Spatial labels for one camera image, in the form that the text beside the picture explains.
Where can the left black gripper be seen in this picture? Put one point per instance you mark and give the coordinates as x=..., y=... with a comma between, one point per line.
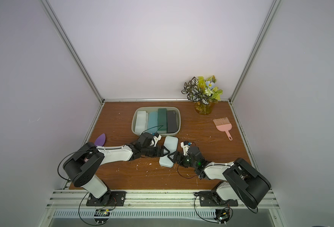
x=161, y=153

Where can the circuit board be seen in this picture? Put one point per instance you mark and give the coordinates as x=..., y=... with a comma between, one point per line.
x=101, y=216
x=222, y=216

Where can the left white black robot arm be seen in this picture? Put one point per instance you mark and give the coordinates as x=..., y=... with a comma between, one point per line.
x=82, y=166

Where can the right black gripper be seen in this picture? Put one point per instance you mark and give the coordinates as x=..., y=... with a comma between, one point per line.
x=179, y=157

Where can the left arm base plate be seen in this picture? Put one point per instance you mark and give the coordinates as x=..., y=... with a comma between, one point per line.
x=117, y=198

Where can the black pencil case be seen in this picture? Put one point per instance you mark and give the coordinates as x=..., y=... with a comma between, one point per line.
x=171, y=122

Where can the dark green pencil case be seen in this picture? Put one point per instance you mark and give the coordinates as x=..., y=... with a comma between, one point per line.
x=162, y=120

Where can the right circuit board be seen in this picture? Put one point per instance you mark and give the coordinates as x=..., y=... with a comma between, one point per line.
x=222, y=216

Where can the artificial plant in vase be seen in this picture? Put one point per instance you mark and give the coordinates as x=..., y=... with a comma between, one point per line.
x=203, y=92

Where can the pink comb brush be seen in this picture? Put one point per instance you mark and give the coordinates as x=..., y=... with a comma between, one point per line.
x=224, y=125

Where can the left circuit board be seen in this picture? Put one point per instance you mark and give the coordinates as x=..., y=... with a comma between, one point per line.
x=101, y=216

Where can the translucent pencil case front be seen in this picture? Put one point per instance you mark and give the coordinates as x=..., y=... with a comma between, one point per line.
x=141, y=122

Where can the purple pink spatula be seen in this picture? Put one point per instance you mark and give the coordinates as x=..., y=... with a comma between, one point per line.
x=100, y=141

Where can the teal silicone pencil case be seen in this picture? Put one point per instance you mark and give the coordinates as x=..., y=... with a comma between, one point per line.
x=152, y=122

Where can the white light-blue pencil case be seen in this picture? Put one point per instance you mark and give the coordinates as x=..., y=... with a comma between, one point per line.
x=170, y=146

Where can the grey-green plastic storage box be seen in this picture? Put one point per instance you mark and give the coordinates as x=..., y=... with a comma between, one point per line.
x=155, y=109

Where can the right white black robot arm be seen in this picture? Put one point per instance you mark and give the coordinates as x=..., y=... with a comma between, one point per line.
x=238, y=179

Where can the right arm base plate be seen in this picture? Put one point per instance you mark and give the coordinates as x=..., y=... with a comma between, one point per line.
x=211, y=199

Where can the aluminium front rail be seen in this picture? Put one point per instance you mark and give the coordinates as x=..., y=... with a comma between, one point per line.
x=145, y=199

